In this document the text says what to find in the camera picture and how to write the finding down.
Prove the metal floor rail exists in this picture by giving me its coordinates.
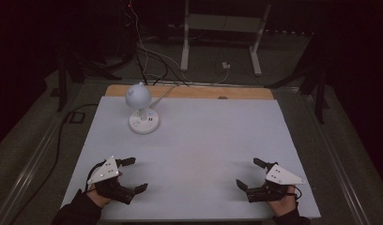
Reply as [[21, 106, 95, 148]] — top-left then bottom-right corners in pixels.
[[0, 118, 64, 225], [301, 93, 371, 225]]

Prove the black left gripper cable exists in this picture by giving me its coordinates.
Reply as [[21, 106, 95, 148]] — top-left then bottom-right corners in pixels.
[[84, 163, 100, 192]]

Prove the white lamp cable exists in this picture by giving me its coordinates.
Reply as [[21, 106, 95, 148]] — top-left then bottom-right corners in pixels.
[[147, 84, 178, 110]]

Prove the white table cover sheet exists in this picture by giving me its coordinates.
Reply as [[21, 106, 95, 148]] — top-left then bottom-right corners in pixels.
[[60, 95, 322, 222]]

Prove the white metal stand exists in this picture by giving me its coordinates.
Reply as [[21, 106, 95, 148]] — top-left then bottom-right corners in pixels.
[[179, 0, 272, 77]]

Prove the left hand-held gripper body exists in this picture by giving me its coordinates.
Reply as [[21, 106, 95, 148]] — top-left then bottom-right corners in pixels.
[[86, 156, 138, 206]]

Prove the black stand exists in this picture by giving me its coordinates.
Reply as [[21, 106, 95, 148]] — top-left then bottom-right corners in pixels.
[[54, 46, 123, 113], [264, 55, 330, 125]]

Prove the person's right hand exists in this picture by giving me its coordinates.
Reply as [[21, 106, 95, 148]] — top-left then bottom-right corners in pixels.
[[268, 185, 298, 218]]

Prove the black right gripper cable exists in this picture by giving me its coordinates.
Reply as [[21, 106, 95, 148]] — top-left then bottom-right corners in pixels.
[[286, 185, 303, 202]]

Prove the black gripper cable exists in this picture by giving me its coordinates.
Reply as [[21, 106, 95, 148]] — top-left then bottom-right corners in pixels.
[[286, 185, 303, 202], [84, 163, 100, 192]]

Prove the white power strip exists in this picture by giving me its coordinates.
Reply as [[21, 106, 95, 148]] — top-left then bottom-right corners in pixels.
[[124, 81, 161, 136]]

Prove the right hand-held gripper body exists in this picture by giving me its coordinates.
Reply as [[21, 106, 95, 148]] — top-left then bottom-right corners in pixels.
[[246, 163, 307, 203]]

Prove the person's left hand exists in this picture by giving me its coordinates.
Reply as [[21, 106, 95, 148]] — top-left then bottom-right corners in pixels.
[[85, 187, 112, 209]]

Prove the long black floor cable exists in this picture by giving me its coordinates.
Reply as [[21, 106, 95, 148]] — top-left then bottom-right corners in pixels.
[[9, 103, 100, 224]]

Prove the black square floor frame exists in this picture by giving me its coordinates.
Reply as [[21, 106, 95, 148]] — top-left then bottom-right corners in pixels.
[[65, 111, 86, 125]]

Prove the thin white cable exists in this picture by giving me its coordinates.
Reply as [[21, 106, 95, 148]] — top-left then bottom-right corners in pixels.
[[129, 0, 151, 86]]

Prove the black cable bundle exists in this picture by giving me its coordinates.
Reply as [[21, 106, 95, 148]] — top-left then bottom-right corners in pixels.
[[133, 46, 190, 87]]

